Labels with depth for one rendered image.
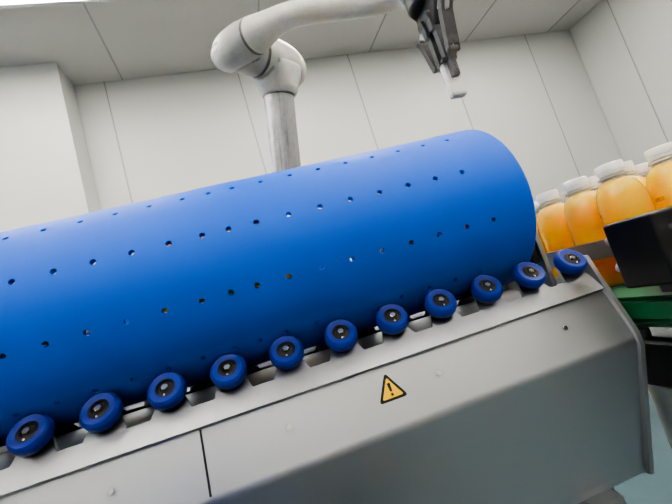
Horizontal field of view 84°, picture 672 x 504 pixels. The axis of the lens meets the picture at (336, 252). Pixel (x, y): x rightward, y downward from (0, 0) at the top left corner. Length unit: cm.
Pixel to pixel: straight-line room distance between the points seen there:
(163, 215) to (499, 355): 48
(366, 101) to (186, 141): 180
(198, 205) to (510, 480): 56
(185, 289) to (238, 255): 7
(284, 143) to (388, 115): 293
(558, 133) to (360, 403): 487
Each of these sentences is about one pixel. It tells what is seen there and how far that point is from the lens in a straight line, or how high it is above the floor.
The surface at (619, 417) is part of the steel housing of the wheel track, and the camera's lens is 72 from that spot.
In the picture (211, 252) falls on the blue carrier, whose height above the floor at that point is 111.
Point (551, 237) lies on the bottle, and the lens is 82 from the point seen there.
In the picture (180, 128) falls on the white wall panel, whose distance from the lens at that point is 379.
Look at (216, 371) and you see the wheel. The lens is 51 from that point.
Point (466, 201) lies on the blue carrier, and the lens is 56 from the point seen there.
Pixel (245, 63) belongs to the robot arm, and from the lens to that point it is 127.
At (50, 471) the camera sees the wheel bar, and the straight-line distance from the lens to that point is 57.
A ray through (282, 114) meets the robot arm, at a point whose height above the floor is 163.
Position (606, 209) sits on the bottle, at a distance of 73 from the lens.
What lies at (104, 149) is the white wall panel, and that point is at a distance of 382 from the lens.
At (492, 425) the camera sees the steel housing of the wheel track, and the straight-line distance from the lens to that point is 57.
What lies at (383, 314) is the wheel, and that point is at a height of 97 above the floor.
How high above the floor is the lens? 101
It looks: 7 degrees up
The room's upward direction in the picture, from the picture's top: 17 degrees counter-clockwise
